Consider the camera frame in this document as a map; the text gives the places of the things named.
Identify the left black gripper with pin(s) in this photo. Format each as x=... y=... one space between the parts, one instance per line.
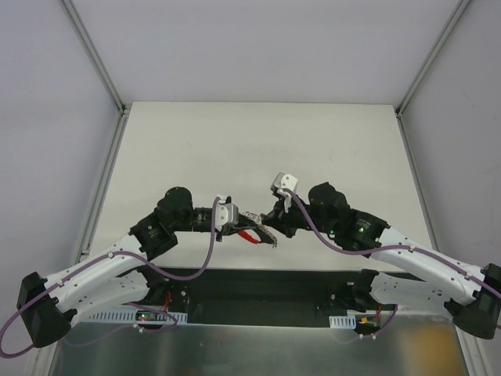
x=229 y=228

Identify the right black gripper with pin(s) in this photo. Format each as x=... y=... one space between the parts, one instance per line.
x=280 y=218

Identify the red handled key organizer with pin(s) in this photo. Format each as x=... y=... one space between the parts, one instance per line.
x=267 y=237

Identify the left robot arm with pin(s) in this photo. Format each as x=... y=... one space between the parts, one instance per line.
x=50 y=306

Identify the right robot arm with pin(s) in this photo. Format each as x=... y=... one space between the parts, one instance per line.
x=467 y=294

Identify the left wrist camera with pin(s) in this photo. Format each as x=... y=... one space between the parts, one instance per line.
x=225 y=213

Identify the right white cable duct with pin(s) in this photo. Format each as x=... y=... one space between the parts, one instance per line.
x=343 y=322

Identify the white cable duct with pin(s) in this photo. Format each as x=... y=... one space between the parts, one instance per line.
x=343 y=322
x=136 y=316

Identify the left white cable duct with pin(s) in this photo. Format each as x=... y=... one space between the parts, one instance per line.
x=136 y=316

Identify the right aluminium frame post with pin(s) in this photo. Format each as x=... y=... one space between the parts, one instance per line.
x=439 y=44

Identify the aluminium frame post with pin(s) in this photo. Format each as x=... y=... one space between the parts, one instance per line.
x=439 y=44
x=81 y=31

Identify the left aluminium frame post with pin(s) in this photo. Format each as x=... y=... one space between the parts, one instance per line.
x=81 y=31

